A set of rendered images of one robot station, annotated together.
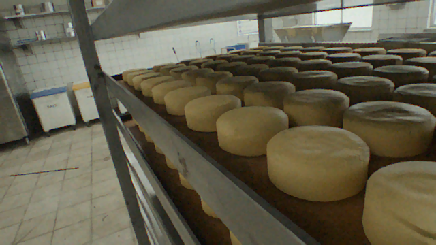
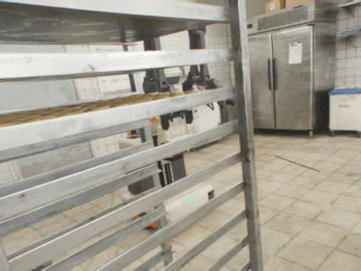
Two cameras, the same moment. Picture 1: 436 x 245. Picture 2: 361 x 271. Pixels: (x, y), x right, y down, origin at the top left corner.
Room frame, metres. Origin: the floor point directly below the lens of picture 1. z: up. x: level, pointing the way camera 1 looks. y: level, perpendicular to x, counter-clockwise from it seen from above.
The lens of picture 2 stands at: (0.34, -0.88, 1.29)
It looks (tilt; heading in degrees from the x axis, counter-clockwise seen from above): 18 degrees down; 68
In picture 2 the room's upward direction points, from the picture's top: 7 degrees counter-clockwise
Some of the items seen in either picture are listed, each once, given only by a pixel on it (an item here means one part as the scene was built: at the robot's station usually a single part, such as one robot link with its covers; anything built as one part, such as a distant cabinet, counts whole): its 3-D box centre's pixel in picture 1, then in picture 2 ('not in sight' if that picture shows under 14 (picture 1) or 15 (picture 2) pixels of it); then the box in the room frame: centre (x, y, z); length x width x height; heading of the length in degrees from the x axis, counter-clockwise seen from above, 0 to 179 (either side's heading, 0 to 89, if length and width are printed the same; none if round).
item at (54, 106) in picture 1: (56, 109); (350, 111); (4.41, 2.81, 0.38); 0.64 x 0.54 x 0.77; 25
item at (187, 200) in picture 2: not in sight; (169, 200); (0.93, 1.74, 0.16); 0.67 x 0.64 x 0.25; 113
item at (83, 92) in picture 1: (94, 101); not in sight; (4.66, 2.21, 0.38); 0.64 x 0.54 x 0.77; 24
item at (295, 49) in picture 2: not in sight; (295, 53); (3.64, 3.22, 1.39); 0.22 x 0.03 x 0.31; 113
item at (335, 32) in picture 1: (309, 35); not in sight; (2.04, -0.78, 1.25); 0.56 x 0.29 x 0.14; 21
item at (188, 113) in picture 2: not in sight; (175, 113); (1.04, 1.47, 0.99); 0.28 x 0.16 x 0.22; 23
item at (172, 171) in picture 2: not in sight; (156, 157); (0.89, 1.82, 0.59); 0.55 x 0.34 x 0.83; 23
